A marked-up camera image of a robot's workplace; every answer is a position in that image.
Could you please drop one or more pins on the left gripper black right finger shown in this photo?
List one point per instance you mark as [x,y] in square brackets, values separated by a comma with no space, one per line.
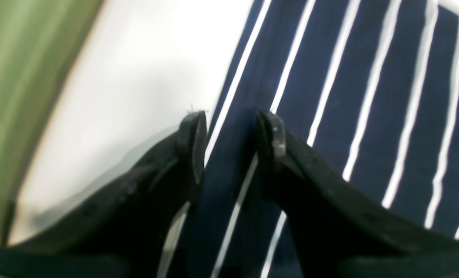
[337,230]

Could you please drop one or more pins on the green board at left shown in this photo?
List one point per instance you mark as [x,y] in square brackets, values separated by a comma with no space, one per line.
[39,42]

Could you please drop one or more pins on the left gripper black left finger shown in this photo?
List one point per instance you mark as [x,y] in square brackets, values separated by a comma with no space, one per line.
[120,230]

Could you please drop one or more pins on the navy white striped t-shirt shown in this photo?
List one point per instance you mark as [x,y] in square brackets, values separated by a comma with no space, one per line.
[372,85]

